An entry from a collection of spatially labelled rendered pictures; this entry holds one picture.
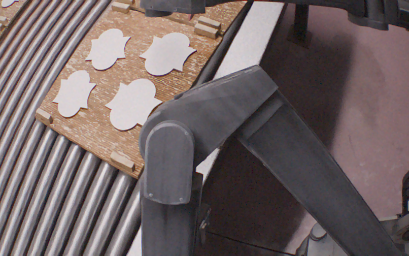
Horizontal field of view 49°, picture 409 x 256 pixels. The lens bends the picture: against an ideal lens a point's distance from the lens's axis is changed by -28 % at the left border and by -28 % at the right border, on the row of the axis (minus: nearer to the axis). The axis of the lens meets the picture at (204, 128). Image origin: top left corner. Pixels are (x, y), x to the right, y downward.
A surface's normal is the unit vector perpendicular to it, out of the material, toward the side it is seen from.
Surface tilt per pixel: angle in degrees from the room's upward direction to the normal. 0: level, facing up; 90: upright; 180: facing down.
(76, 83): 0
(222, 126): 38
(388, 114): 0
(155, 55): 0
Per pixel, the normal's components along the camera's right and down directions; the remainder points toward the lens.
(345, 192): 0.00, 0.12
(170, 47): -0.02, -0.49
